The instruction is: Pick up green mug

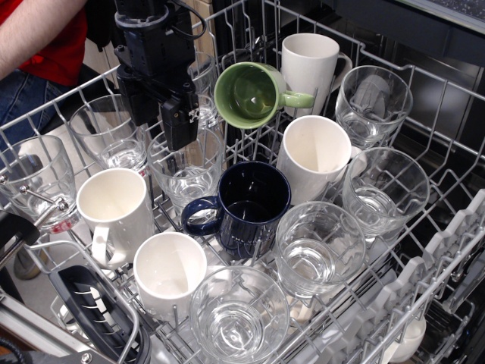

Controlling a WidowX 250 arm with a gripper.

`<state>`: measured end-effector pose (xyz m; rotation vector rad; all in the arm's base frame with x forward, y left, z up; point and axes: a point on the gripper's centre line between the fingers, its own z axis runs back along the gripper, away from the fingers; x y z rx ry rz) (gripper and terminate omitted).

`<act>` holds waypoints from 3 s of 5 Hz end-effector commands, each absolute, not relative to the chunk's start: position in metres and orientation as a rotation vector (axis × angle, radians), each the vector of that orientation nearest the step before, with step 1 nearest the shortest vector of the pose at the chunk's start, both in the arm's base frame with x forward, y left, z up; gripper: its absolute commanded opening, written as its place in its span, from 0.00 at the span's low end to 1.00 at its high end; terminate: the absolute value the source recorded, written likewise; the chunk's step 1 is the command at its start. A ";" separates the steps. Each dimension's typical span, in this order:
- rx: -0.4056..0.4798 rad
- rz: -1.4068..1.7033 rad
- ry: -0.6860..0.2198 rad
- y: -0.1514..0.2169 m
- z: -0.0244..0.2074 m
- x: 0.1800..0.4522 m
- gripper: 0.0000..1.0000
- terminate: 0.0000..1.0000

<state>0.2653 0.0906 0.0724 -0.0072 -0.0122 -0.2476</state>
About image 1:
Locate clear glass front right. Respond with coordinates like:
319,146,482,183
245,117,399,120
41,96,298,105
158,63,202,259
274,201,366,299

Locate clear glass front centre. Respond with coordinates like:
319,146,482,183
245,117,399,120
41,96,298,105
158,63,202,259
189,266,289,363

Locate tall clear glass back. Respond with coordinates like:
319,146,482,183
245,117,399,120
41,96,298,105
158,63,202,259
187,52,219,129

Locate white mug left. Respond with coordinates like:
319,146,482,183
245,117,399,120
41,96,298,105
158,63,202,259
77,168,155,269

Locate grey plastic tine rail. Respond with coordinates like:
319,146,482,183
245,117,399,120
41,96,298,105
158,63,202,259
295,190,484,363

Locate green ceramic mug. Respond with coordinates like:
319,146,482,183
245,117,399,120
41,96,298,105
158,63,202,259
214,61,314,130

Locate clear glass far left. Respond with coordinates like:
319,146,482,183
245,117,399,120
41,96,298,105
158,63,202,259
1,135,80,234

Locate white bowl below rack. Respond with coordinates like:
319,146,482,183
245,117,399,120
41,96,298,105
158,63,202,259
386,317,427,363

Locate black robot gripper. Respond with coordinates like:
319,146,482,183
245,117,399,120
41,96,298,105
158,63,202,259
114,1,199,152

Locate white mug centre right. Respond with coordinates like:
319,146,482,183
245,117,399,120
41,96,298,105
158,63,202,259
277,115,361,206

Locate tall clear glass centre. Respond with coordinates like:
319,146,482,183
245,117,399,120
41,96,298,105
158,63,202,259
147,128,223,215

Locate person in red shirt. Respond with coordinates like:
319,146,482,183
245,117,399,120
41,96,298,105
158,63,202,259
1,1,87,149

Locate grey wire dishwasher rack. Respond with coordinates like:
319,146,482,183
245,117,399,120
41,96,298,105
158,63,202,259
1,1,484,363

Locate clear glass back right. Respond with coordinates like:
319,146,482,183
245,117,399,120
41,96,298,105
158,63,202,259
335,65,413,149

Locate black rack handle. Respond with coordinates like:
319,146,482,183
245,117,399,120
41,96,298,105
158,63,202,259
48,265,133,361

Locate tall clear glass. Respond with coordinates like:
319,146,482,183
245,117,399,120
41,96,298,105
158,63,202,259
187,52,219,129
147,128,223,215
68,94,146,171

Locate tall clear glass left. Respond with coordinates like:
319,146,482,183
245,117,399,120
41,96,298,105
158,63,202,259
68,94,146,171

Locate tall white mug back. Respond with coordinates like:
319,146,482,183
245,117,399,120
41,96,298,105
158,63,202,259
280,33,353,118

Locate white mug front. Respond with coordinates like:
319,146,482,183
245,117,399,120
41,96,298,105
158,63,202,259
133,232,222,321

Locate dark blue mug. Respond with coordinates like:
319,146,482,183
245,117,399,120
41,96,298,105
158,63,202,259
181,161,292,259

